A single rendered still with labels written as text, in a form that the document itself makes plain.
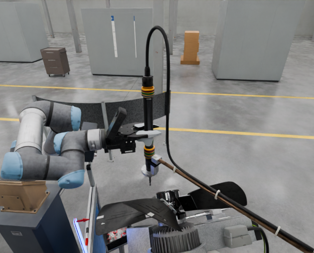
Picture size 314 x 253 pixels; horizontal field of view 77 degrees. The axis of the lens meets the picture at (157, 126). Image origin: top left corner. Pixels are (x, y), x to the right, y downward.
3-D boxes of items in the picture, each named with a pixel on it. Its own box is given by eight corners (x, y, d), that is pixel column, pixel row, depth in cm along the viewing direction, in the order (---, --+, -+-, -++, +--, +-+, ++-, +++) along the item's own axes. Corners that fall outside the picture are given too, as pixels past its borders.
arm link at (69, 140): (58, 160, 70) (60, 139, 74) (91, 156, 72) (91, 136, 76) (50, 150, 63) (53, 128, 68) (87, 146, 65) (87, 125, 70)
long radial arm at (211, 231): (198, 253, 89) (193, 225, 93) (193, 249, 96) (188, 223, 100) (257, 240, 94) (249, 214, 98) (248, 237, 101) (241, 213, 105)
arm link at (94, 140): (89, 126, 72) (86, 138, 65) (101, 124, 73) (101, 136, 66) (92, 142, 76) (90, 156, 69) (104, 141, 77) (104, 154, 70)
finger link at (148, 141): (161, 143, 75) (136, 143, 75) (161, 129, 72) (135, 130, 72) (161, 148, 72) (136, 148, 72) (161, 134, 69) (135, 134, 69)
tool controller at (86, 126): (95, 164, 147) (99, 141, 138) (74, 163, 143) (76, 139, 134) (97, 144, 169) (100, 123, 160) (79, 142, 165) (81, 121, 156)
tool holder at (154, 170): (165, 172, 83) (165, 154, 78) (153, 181, 79) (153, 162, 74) (150, 162, 88) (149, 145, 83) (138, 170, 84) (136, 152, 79)
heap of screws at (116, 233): (132, 237, 121) (131, 234, 119) (109, 248, 116) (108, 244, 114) (123, 213, 136) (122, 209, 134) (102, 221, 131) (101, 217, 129)
